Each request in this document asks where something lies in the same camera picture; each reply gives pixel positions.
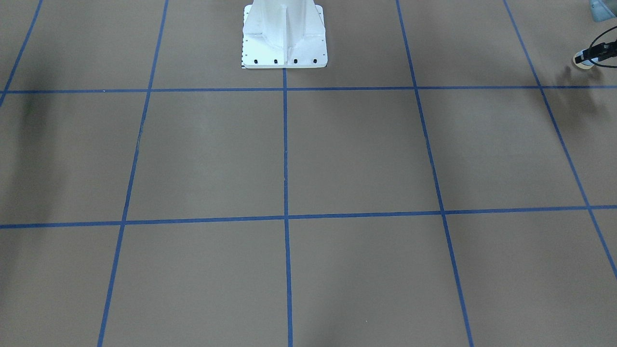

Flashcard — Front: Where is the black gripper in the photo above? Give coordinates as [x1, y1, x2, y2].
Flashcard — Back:
[584, 41, 617, 63]

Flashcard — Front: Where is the light blue call bell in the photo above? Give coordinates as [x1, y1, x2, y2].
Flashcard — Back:
[572, 50, 598, 70]

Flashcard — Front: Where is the brown paper table mat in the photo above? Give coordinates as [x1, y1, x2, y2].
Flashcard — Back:
[1, 0, 616, 347]

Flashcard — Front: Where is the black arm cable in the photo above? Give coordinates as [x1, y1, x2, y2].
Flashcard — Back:
[587, 26, 617, 67]

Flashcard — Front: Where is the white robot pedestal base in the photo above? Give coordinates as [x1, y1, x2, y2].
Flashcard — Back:
[241, 0, 328, 69]

